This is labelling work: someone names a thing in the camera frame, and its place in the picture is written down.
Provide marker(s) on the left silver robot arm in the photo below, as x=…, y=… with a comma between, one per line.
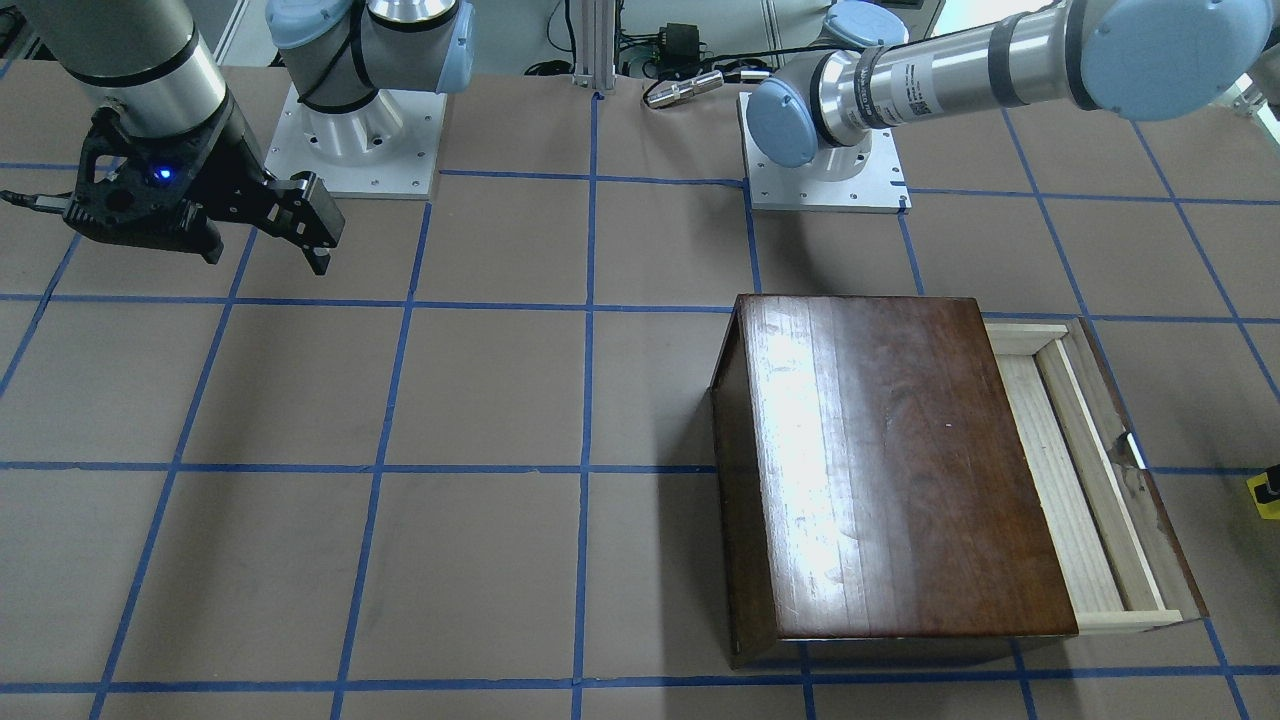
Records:
x=1141, y=60

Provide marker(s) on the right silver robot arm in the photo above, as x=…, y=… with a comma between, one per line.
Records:
x=148, y=60

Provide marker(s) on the black power adapter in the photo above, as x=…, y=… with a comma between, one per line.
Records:
x=678, y=43

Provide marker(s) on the light wood drawer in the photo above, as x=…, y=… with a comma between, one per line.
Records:
x=1121, y=560

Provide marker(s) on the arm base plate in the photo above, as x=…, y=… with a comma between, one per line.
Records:
x=386, y=150
x=866, y=178

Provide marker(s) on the aluminium frame post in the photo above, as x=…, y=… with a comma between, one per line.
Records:
x=594, y=43

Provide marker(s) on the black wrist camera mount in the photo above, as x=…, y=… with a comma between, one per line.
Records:
x=134, y=191

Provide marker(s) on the dark wooden drawer cabinet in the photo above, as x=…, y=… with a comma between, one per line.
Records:
x=874, y=492

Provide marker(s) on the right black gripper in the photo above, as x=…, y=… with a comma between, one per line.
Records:
x=238, y=150

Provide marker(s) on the yellow block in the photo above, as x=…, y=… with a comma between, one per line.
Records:
x=1264, y=491

